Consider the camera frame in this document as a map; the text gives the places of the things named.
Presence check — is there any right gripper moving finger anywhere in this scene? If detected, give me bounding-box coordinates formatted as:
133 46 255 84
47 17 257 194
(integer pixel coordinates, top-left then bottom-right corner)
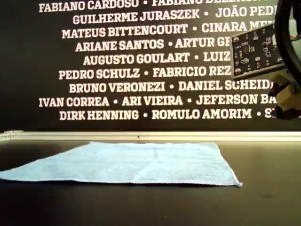
269 72 291 95

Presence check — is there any right gripper fixed finger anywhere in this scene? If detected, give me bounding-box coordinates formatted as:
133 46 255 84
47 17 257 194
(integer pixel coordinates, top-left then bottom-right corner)
274 85 301 120

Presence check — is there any light blue microfibre cloth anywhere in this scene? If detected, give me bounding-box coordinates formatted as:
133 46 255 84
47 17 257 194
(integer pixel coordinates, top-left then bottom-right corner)
0 141 243 188

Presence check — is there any aluminium table frame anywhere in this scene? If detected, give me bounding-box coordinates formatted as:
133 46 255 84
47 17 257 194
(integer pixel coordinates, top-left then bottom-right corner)
0 130 301 143

